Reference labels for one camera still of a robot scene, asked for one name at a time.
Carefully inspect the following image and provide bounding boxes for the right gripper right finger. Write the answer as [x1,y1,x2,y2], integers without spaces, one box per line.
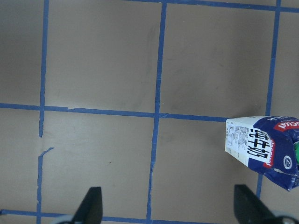
[234,184,275,224]

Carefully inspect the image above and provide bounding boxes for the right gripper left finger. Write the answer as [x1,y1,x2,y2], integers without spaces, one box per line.
[72,187,103,224]

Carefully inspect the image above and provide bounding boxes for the blue white milk carton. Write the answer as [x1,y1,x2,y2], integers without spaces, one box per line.
[225,116,299,191]

